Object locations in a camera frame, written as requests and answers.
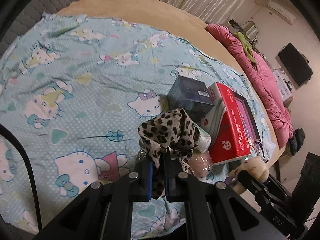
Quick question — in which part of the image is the leopard print scrunchie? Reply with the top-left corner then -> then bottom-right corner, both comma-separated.
138,108 -> 201,199

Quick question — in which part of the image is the cream plush bear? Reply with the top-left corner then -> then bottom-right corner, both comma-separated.
228,156 -> 270,194

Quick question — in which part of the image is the red tissue box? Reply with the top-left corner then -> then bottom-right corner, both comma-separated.
209,82 -> 251,165

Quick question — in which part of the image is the dark clothes pile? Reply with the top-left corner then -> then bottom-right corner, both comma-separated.
288,128 -> 305,156

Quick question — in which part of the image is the dark blue small box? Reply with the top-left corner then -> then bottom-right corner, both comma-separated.
167,75 -> 214,122

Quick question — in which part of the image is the pink book box tray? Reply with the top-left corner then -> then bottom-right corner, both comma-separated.
233,92 -> 260,141

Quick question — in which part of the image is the Hello Kitty blue cloth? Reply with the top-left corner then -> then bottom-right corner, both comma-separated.
1,14 -> 275,224

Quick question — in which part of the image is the pink quilted duvet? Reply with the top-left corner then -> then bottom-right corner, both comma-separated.
206,24 -> 293,148

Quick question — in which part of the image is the white drawer cabinet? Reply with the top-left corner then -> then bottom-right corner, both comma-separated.
272,69 -> 293,107

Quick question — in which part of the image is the green garment on duvet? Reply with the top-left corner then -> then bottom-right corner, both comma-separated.
233,32 -> 257,69

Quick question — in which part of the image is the cluttered dresser with mirror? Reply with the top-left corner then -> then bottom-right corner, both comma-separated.
227,20 -> 259,46

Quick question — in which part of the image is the tan bed blanket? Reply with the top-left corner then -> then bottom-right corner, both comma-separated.
56,0 -> 287,170

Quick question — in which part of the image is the white air conditioner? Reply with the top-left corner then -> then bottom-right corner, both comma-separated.
267,1 -> 296,25

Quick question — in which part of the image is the black wall television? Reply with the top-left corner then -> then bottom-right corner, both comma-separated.
278,42 -> 313,86

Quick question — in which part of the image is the black cable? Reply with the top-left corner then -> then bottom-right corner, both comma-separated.
0,123 -> 43,231

